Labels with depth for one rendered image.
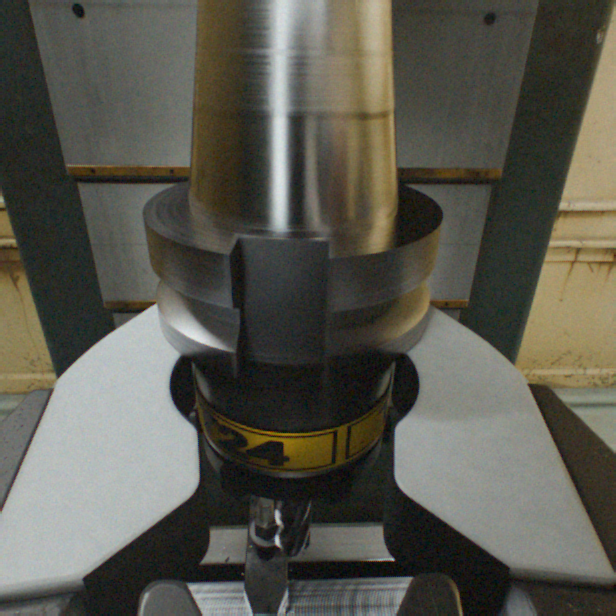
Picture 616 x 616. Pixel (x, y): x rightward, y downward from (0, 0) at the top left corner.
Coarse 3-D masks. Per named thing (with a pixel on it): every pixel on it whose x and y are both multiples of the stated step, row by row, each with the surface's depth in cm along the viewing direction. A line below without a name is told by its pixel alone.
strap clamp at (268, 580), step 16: (256, 496) 43; (256, 512) 39; (272, 512) 38; (256, 528) 38; (272, 528) 38; (256, 544) 38; (272, 544) 38; (256, 560) 37; (272, 560) 37; (256, 576) 37; (272, 576) 37; (256, 592) 36; (272, 592) 36; (256, 608) 35; (272, 608) 35
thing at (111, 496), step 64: (64, 384) 9; (128, 384) 9; (192, 384) 10; (64, 448) 7; (128, 448) 7; (192, 448) 7; (64, 512) 6; (128, 512) 6; (192, 512) 7; (0, 576) 6; (64, 576) 6; (128, 576) 6
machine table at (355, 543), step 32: (224, 544) 50; (320, 544) 51; (352, 544) 51; (384, 544) 51; (192, 576) 50; (224, 576) 50; (288, 576) 51; (320, 576) 51; (352, 576) 51; (384, 576) 51
